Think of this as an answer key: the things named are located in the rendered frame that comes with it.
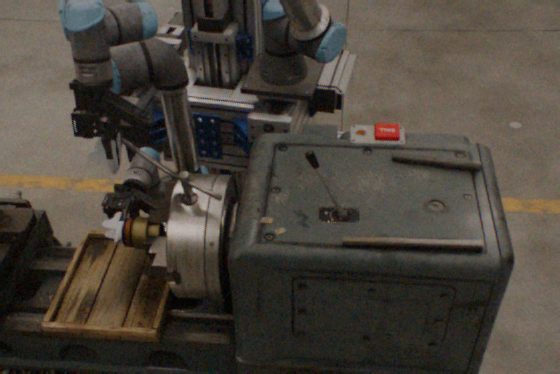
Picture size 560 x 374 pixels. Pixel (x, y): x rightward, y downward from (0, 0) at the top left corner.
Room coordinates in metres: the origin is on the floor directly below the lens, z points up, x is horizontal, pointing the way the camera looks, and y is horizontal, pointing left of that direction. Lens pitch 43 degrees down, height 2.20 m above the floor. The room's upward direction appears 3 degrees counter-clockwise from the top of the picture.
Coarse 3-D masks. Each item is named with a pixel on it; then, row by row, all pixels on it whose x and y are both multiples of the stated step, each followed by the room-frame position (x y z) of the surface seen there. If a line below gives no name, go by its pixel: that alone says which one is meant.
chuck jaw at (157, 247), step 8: (152, 240) 1.15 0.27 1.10; (160, 240) 1.15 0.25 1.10; (152, 248) 1.12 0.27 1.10; (160, 248) 1.12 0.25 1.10; (152, 256) 1.10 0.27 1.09; (160, 256) 1.09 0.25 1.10; (160, 264) 1.06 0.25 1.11; (160, 272) 1.05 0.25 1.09; (168, 272) 1.04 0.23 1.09; (176, 272) 1.04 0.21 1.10; (176, 280) 1.03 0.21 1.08
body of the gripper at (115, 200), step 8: (120, 184) 1.38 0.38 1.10; (128, 184) 1.37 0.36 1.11; (136, 184) 1.36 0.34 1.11; (120, 192) 1.34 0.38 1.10; (128, 192) 1.34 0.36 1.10; (144, 192) 1.36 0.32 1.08; (104, 200) 1.29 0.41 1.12; (112, 200) 1.29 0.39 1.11; (120, 200) 1.29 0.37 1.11; (136, 200) 1.30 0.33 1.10; (104, 208) 1.27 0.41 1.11; (112, 208) 1.26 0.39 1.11; (120, 208) 1.26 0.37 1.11; (136, 208) 1.29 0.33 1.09; (112, 216) 1.27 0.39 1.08; (136, 216) 1.28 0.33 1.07
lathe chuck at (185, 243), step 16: (192, 176) 1.24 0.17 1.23; (208, 176) 1.24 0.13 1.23; (176, 192) 1.17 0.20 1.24; (192, 192) 1.16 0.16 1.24; (176, 208) 1.12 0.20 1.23; (192, 208) 1.12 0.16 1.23; (176, 224) 1.09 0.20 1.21; (192, 224) 1.09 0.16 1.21; (176, 240) 1.06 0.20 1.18; (192, 240) 1.06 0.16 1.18; (176, 256) 1.04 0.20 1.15; (192, 256) 1.04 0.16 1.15; (192, 272) 1.02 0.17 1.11; (176, 288) 1.03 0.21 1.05; (192, 288) 1.02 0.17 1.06
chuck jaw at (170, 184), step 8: (168, 184) 1.25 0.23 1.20; (168, 192) 1.23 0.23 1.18; (160, 200) 1.23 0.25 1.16; (168, 200) 1.22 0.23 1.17; (152, 208) 1.24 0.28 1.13; (160, 208) 1.22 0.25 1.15; (168, 208) 1.21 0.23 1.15; (152, 216) 1.21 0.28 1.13; (160, 216) 1.20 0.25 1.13; (168, 216) 1.20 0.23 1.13
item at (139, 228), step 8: (128, 224) 1.20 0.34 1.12; (136, 224) 1.19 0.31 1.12; (144, 224) 1.19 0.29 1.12; (152, 224) 1.20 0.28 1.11; (160, 224) 1.20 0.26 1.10; (128, 232) 1.18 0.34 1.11; (136, 232) 1.17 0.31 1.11; (144, 232) 1.17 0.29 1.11; (152, 232) 1.18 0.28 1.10; (160, 232) 1.22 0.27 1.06; (128, 240) 1.17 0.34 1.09; (136, 240) 1.16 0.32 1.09; (144, 240) 1.16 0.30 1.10; (136, 248) 1.16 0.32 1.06; (144, 248) 1.16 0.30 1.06
